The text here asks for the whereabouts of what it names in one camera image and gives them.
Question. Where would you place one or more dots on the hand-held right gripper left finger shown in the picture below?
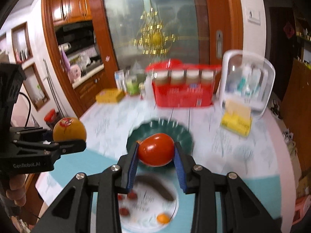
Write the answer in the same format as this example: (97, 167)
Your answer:
(133, 167)

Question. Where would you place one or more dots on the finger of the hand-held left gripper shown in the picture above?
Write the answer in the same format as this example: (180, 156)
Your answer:
(68, 146)
(29, 133)

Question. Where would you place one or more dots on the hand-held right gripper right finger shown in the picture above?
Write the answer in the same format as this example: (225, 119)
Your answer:
(179, 172)

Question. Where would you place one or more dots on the yellow orange with red sticker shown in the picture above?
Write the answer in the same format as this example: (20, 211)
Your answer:
(69, 132)

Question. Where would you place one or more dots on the dark avocado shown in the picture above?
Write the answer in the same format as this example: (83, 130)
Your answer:
(158, 187)

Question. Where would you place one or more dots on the red tomato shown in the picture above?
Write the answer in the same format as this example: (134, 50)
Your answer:
(156, 149)

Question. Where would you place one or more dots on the dark green scalloped plate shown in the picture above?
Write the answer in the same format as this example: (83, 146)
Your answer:
(179, 133)

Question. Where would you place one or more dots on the white round plate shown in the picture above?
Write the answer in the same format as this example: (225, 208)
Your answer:
(150, 207)

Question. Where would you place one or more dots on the small orange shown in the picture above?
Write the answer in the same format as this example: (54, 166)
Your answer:
(163, 218)

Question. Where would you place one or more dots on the person's left hand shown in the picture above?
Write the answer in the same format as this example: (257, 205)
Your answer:
(15, 190)

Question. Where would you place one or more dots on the red lidded jar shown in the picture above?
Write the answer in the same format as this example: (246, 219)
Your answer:
(51, 117)

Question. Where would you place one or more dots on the small red fruit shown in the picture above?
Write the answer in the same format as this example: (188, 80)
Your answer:
(120, 197)

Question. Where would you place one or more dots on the metal pole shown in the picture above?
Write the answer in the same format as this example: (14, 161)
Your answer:
(49, 82)

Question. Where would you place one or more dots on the tree print tablecloth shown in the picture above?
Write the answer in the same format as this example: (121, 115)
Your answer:
(109, 126)

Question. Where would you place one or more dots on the yellow tin box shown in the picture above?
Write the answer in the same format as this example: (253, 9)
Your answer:
(109, 96)

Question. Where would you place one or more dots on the purple hanging item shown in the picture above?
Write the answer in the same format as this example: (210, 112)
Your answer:
(65, 59)

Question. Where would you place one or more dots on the pink kitchen appliance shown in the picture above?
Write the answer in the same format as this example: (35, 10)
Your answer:
(74, 72)

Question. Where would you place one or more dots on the red paper cup package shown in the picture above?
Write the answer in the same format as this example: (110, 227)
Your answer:
(179, 97)

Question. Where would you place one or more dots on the yellow tissue box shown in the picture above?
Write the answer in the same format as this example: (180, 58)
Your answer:
(237, 122)

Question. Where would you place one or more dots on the small glass jar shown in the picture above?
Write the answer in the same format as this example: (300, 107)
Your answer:
(142, 92)

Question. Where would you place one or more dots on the green label glass bottle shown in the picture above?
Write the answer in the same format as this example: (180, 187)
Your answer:
(132, 86)

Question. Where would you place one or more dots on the white and blue carton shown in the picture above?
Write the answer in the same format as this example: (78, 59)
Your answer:
(119, 79)

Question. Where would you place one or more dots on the black range hood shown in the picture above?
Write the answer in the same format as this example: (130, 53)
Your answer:
(75, 32)

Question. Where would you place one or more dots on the brown paper cup stack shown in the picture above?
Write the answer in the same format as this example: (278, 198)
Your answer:
(178, 77)
(207, 76)
(160, 77)
(194, 76)

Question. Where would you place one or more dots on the wooden kitchen cabinets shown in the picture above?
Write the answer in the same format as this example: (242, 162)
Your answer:
(70, 7)

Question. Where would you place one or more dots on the white plastic storage box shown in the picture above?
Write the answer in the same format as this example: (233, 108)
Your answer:
(264, 77)

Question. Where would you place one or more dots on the pink stool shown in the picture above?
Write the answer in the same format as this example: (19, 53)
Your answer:
(302, 210)

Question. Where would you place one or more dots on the gold hanging ornament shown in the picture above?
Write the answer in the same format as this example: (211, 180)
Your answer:
(156, 38)

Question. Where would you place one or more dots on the wooden side cabinet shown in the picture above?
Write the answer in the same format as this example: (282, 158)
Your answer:
(296, 94)

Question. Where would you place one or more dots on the frosted glass sliding door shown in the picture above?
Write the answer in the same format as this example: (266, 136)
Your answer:
(170, 12)

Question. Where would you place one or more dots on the wooden door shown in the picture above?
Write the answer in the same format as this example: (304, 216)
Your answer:
(230, 17)

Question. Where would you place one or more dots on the wooden wall niche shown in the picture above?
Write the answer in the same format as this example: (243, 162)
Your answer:
(12, 43)
(47, 97)

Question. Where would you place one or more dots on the wooden door frame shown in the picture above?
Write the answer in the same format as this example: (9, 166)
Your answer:
(48, 41)

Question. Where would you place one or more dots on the white wall switch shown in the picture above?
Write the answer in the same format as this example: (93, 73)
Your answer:
(253, 16)

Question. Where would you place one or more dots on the red wall decoration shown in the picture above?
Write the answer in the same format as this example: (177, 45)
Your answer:
(289, 30)

